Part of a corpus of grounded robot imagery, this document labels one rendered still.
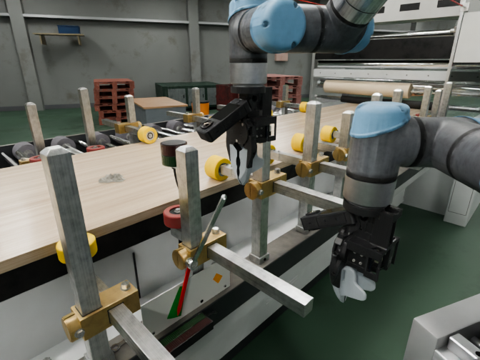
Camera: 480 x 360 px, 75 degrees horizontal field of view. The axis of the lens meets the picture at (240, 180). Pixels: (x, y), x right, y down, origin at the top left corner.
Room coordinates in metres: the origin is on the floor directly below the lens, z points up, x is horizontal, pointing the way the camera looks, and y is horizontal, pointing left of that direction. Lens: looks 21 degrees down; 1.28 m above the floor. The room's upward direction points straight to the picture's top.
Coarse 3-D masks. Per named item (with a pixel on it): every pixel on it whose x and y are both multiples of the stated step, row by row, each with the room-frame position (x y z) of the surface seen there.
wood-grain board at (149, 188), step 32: (288, 128) 1.90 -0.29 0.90; (320, 128) 1.90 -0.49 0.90; (96, 160) 1.24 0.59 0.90; (128, 160) 1.24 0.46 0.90; (160, 160) 1.24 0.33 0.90; (0, 192) 0.90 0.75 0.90; (32, 192) 0.90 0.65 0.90; (96, 192) 0.90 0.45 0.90; (128, 192) 0.90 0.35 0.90; (160, 192) 0.90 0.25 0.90; (0, 224) 0.69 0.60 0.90; (32, 224) 0.69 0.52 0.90; (96, 224) 0.69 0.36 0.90; (128, 224) 0.73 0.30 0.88; (0, 256) 0.55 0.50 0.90; (32, 256) 0.58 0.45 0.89
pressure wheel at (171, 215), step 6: (168, 210) 0.76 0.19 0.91; (174, 210) 0.77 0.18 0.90; (168, 216) 0.72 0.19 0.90; (174, 216) 0.72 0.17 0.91; (180, 216) 0.72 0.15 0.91; (168, 222) 0.72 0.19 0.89; (174, 222) 0.72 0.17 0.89; (180, 222) 0.72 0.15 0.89; (174, 228) 0.72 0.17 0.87; (180, 228) 0.72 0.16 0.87
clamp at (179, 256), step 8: (208, 240) 0.67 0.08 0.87; (216, 240) 0.67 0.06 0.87; (224, 240) 0.69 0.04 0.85; (184, 248) 0.63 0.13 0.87; (176, 256) 0.62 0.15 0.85; (184, 256) 0.61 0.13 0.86; (192, 256) 0.62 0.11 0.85; (200, 256) 0.64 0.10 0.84; (176, 264) 0.62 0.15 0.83; (184, 264) 0.60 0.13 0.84; (200, 264) 0.64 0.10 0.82
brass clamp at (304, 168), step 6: (318, 156) 1.05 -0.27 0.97; (324, 156) 1.05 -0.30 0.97; (300, 162) 1.00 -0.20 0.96; (306, 162) 0.99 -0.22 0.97; (312, 162) 0.99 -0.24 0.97; (318, 162) 1.00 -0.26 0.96; (300, 168) 0.98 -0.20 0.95; (306, 168) 0.96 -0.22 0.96; (312, 168) 0.98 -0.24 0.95; (318, 168) 1.01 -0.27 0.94; (300, 174) 0.98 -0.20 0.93; (306, 174) 0.96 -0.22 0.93; (312, 174) 0.98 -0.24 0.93
